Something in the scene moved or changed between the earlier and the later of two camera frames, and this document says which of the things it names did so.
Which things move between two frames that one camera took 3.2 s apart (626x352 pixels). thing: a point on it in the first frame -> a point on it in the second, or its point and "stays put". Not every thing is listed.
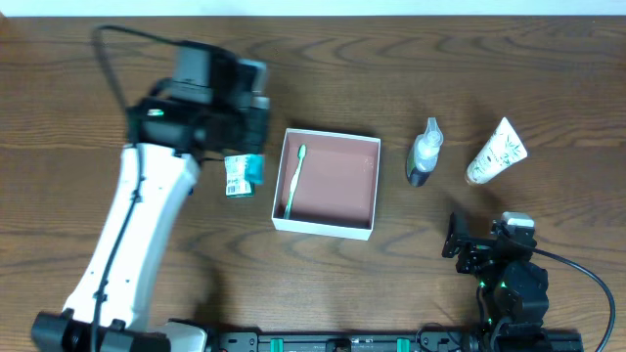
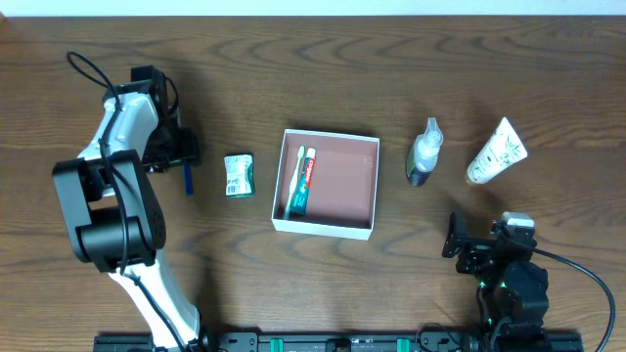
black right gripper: [473, 251] stays put
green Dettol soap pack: [236, 186] stays put
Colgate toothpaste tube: [254, 168] -> [305, 184]
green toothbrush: [301, 152] stays put
